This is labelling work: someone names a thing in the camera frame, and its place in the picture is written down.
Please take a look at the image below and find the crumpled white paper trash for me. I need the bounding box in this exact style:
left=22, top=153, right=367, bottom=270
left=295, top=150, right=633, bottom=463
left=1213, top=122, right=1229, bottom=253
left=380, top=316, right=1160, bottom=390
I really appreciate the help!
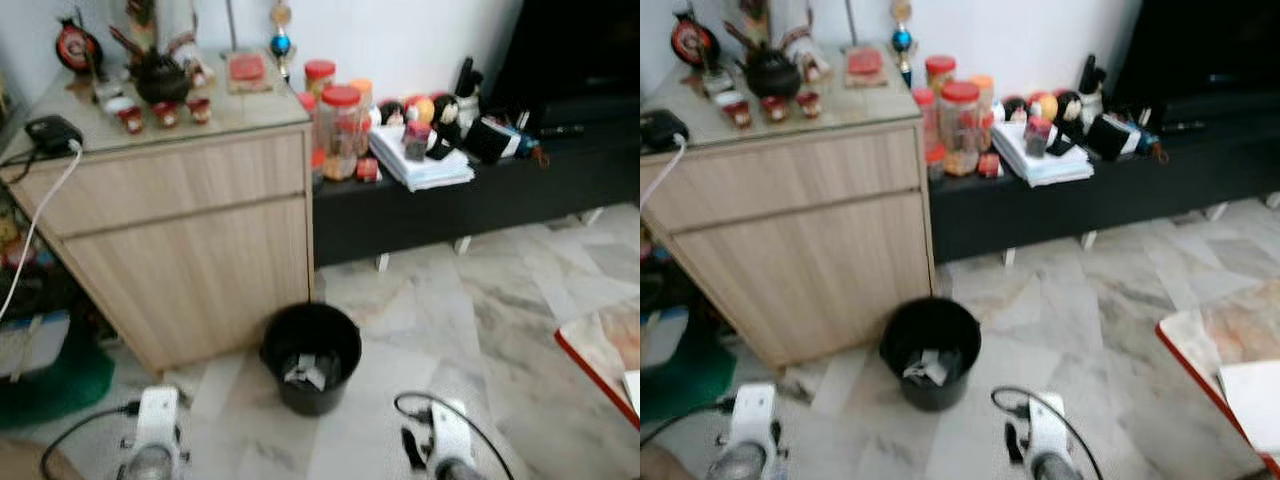
left=902, top=349, right=950, bottom=387
left=284, top=352, right=342, bottom=392

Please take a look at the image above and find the black round rubbish bin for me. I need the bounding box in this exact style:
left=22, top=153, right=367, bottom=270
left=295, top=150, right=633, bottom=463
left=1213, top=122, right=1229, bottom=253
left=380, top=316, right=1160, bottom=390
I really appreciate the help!
left=879, top=297, right=984, bottom=413
left=259, top=302, right=364, bottom=418

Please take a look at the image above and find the red-edged low table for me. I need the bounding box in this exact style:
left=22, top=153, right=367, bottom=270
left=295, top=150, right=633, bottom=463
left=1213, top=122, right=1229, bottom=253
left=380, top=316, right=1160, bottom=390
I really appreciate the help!
left=554, top=300, right=641, bottom=430
left=1156, top=279, right=1280, bottom=477

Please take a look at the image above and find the black low tv bench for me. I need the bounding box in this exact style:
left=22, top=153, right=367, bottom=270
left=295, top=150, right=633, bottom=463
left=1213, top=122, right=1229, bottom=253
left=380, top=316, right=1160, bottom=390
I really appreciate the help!
left=311, top=95, right=641, bottom=270
left=927, top=90, right=1280, bottom=265

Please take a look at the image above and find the blue white box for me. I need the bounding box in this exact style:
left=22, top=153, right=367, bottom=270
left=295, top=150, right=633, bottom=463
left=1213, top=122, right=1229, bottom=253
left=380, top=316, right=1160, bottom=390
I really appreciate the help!
left=640, top=304, right=692, bottom=370
left=0, top=309, right=72, bottom=380

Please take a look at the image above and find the stack of white papers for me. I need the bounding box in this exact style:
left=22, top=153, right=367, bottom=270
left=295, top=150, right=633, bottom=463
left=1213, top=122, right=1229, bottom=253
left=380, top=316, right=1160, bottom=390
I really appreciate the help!
left=367, top=124, right=477, bottom=193
left=989, top=120, right=1096, bottom=189

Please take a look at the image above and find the green floor mat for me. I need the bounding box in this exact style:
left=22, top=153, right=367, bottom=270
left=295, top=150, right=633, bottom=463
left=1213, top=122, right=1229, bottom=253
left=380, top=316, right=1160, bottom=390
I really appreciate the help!
left=0, top=328, right=117, bottom=432
left=640, top=328, right=738, bottom=423

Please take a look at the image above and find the light wooden drawer cabinet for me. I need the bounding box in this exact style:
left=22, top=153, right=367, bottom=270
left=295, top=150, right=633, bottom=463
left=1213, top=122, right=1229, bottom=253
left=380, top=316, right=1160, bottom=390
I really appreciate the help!
left=3, top=98, right=317, bottom=377
left=640, top=95, right=937, bottom=371

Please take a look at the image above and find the tiny red-capped bottle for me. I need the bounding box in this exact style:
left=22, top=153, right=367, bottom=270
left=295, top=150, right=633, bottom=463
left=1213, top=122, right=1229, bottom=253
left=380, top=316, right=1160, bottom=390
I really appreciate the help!
left=402, top=119, right=434, bottom=162
left=1024, top=116, right=1054, bottom=159

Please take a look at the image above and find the black pouch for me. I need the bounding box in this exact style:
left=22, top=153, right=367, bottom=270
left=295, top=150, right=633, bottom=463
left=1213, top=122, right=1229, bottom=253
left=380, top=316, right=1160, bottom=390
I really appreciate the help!
left=1087, top=112, right=1143, bottom=163
left=464, top=114, right=523, bottom=166

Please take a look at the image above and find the large red-lidded plastic jar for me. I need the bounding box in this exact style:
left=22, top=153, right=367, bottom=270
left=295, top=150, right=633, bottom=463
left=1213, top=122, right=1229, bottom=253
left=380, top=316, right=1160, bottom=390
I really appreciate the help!
left=939, top=81, right=985, bottom=178
left=317, top=84, right=365, bottom=182

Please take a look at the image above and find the orange-lidded plastic jar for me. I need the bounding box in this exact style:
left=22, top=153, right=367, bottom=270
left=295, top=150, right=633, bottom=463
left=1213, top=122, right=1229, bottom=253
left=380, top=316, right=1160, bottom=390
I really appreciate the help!
left=347, top=77, right=375, bottom=133
left=969, top=74, right=997, bottom=128

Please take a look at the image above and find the small red-lidded plastic jar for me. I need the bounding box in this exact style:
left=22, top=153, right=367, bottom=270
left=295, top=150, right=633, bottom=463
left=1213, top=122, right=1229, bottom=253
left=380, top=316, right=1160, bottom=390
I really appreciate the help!
left=924, top=54, right=958, bottom=97
left=303, top=59, right=338, bottom=101

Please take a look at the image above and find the black power adapter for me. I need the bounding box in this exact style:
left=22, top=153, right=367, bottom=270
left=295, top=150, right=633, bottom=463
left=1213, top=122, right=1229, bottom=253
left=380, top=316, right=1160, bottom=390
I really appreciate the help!
left=640, top=109, right=690, bottom=154
left=24, top=114, right=85, bottom=157

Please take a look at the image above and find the red square box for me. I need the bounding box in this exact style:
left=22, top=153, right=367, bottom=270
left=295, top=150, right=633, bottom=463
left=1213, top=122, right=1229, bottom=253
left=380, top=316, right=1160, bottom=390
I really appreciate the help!
left=843, top=44, right=890, bottom=88
left=226, top=51, right=273, bottom=95

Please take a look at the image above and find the trophy with blue ball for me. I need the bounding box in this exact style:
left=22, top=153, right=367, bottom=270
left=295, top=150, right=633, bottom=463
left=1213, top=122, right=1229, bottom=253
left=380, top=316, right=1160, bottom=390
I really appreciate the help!
left=268, top=0, right=296, bottom=83
left=888, top=0, right=918, bottom=87

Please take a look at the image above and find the black television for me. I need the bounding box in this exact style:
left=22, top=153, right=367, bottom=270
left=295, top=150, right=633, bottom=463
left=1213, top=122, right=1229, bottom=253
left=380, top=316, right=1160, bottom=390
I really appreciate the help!
left=1108, top=0, right=1280, bottom=101
left=488, top=0, right=641, bottom=103

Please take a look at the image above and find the black teapot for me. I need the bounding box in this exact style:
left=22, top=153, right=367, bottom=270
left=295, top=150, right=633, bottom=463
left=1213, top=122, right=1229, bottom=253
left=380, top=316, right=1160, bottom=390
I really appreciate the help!
left=744, top=44, right=804, bottom=100
left=132, top=49, right=192, bottom=105

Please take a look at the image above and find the decorative figurine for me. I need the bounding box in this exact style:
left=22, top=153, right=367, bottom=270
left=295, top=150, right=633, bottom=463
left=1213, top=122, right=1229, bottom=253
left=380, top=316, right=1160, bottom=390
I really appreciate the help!
left=108, top=0, right=217, bottom=89
left=722, top=0, right=831, bottom=83

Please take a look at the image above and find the round black red ornament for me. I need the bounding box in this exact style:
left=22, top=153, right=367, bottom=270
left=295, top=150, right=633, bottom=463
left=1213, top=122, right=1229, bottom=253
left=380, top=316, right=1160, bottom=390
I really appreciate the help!
left=669, top=9, right=722, bottom=70
left=54, top=14, right=105, bottom=77

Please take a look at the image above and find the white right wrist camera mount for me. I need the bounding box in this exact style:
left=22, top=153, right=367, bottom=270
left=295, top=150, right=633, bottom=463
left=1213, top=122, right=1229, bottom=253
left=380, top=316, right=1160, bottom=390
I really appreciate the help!
left=1024, top=394, right=1074, bottom=462
left=428, top=399, right=477, bottom=467

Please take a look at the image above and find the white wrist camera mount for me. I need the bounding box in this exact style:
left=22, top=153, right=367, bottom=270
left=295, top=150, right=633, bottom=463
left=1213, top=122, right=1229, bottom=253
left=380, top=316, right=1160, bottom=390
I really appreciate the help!
left=1024, top=394, right=1074, bottom=462
left=724, top=384, right=780, bottom=453
left=129, top=387, right=184, bottom=461
left=428, top=399, right=477, bottom=467

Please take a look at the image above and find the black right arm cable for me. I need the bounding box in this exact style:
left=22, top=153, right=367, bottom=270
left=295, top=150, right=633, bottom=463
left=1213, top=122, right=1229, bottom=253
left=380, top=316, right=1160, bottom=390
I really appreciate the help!
left=394, top=391, right=517, bottom=480
left=991, top=386, right=1107, bottom=480

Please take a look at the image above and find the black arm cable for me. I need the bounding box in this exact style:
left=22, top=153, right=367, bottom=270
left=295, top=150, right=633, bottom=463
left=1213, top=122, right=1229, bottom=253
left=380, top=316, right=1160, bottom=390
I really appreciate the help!
left=39, top=399, right=142, bottom=480
left=991, top=386, right=1107, bottom=480
left=394, top=391, right=517, bottom=480
left=640, top=398, right=737, bottom=448

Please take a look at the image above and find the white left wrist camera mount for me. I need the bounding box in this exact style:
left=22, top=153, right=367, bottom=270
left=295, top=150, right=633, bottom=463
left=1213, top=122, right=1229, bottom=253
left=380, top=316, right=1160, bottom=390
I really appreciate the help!
left=129, top=387, right=184, bottom=461
left=724, top=384, right=780, bottom=453

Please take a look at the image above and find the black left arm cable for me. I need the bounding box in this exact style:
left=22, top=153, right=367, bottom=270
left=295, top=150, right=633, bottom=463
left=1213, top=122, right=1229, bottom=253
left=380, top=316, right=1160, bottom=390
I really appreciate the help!
left=39, top=399, right=142, bottom=480
left=640, top=398, right=737, bottom=448

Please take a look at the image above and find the white power cable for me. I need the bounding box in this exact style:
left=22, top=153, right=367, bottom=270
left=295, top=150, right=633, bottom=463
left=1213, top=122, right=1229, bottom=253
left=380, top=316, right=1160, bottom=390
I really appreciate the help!
left=0, top=139, right=83, bottom=323
left=640, top=134, right=692, bottom=213

